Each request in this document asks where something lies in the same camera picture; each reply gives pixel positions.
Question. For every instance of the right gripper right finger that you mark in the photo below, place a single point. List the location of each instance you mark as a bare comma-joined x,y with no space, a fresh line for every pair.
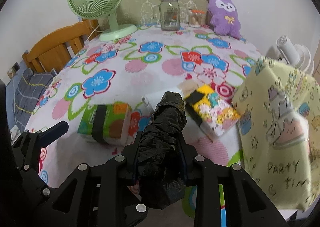
245,202

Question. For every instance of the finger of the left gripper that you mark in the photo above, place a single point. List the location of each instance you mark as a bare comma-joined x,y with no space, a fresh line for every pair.
26,153

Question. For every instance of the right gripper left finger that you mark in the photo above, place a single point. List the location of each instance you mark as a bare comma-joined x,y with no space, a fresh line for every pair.
98,195

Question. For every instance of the black plastic bag roll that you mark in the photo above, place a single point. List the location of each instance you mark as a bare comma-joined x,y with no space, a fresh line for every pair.
160,182

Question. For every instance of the green tissue pack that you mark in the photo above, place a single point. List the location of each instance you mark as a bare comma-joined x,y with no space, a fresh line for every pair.
106,124

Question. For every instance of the yellow cartoon tissue pack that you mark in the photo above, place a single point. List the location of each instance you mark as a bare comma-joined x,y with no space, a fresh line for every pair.
211,112

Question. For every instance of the beige cloth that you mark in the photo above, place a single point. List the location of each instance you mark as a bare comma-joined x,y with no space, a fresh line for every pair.
188,86

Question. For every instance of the grey plaid cushion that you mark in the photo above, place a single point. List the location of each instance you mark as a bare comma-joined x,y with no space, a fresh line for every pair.
28,91

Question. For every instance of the yellow patterned storage box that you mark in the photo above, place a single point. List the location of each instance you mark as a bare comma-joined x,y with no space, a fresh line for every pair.
279,132

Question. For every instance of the orange wooden chair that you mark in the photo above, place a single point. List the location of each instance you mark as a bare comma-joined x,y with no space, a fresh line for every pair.
55,50

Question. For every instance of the floral tablecloth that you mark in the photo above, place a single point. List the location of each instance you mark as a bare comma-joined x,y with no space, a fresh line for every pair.
124,70

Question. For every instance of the white standing fan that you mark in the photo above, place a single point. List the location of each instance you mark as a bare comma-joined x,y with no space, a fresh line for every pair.
295,55

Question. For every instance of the small cotton swab jar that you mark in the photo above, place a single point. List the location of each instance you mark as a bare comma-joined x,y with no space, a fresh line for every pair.
195,18

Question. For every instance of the purple plush bunny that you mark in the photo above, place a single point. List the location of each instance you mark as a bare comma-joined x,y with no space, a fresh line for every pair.
224,18

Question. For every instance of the glass jar green lid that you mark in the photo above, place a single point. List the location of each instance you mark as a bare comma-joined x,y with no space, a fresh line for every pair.
169,11

